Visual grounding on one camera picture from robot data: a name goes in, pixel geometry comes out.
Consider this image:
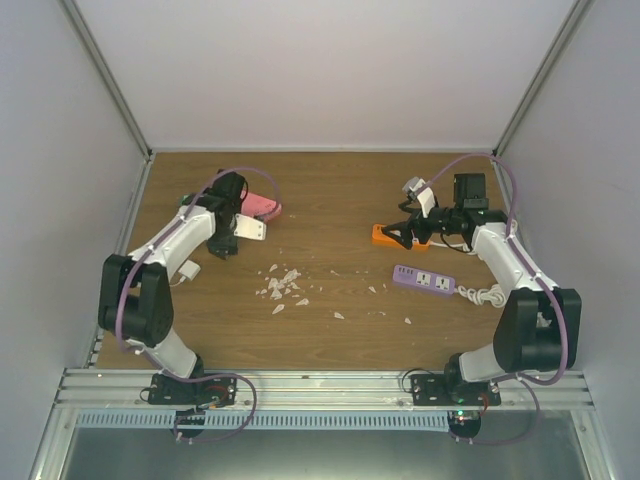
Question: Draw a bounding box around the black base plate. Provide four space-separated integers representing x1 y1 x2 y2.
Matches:
409 372 502 408
139 374 237 409

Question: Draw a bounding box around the white coiled strip cable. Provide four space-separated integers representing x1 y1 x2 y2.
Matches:
454 283 507 308

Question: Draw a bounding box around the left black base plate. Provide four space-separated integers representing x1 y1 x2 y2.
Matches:
139 374 237 409

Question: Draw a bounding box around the grey slotted cable duct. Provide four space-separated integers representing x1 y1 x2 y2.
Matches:
76 409 449 432

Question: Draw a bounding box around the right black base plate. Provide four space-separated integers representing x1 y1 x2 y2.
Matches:
409 372 502 408

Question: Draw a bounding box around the orange power strip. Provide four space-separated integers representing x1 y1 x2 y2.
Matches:
371 224 431 251

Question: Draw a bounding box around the white charger plug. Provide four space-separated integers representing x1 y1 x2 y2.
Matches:
178 260 201 282

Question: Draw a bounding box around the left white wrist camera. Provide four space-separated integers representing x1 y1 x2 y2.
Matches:
233 214 267 241

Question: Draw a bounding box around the aluminium front rail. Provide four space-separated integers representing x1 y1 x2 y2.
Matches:
54 369 595 411

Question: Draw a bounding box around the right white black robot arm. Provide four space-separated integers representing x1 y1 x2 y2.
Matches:
382 173 582 405

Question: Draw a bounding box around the purple power strip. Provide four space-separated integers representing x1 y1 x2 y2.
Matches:
392 265 456 296

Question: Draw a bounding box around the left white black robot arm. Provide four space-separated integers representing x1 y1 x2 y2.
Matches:
98 170 247 404

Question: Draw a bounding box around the pink triangular socket adapter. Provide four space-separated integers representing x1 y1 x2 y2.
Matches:
241 190 282 223

